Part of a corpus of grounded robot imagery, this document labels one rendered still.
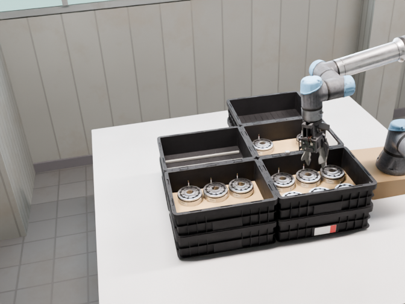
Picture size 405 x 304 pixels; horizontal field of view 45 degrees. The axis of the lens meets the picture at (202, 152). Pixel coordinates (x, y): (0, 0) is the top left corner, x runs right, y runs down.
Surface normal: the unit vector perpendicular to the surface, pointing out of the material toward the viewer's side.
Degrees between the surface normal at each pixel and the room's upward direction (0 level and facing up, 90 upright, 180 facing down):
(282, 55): 90
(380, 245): 0
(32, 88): 90
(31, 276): 0
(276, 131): 90
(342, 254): 0
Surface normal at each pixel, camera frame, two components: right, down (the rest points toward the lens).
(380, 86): 0.21, 0.51
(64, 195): -0.05, -0.85
